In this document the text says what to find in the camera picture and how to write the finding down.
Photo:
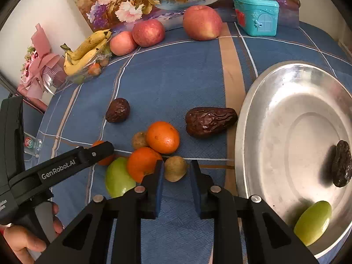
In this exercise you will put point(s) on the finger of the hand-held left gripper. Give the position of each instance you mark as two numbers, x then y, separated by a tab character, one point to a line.
68	162

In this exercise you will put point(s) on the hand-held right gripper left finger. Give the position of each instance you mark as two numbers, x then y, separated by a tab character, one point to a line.
159	191

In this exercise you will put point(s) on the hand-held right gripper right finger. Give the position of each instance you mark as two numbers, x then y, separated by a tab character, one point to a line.
195	191

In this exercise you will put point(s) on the brown longan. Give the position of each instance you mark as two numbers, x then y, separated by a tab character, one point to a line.
176	169

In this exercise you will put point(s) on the orange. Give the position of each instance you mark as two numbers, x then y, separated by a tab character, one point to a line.
106	161
162	137
141	166

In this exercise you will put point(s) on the green apple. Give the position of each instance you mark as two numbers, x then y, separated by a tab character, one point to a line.
118	181

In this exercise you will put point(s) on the small brown round fruit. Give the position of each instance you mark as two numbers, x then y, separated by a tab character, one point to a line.
139	140

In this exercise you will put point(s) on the large wrinkled brown date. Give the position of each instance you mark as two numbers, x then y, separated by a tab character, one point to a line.
211	125

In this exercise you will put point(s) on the small wrinkled brown date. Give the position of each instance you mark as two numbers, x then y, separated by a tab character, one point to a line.
117	110

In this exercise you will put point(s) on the round metal plate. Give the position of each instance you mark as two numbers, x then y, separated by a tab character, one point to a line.
288	148

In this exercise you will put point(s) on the green oval fruit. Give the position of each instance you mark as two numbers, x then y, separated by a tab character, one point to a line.
313	222

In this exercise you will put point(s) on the person's left hand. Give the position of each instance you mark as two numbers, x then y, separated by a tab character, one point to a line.
22	239

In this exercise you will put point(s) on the glass mug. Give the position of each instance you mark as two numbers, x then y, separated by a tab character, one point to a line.
33	145

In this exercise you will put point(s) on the clear fruit bowl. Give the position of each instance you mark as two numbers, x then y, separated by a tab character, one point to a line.
82	77

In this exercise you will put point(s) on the small red fruit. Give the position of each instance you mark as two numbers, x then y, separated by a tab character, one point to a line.
95	69

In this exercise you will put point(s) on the pink flower bouquet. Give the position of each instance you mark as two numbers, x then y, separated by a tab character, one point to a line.
41	63

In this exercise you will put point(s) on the small brown nut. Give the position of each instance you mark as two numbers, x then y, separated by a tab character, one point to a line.
104	62

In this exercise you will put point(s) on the blue plaid tablecloth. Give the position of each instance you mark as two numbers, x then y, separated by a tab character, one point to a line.
176	79

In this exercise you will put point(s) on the yellow banana bunch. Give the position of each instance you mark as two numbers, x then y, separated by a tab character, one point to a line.
82	51

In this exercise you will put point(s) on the pink apple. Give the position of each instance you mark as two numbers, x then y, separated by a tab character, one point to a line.
123	43

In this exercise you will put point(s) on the dark wrinkled date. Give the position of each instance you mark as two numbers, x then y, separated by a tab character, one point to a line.
341	167

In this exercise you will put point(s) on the medium red apple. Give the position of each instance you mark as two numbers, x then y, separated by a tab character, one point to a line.
148	33

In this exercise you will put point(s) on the large red apple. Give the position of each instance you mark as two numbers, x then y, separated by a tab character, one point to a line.
202	22

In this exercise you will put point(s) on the teal house-shaped box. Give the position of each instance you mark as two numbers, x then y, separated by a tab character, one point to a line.
257	13

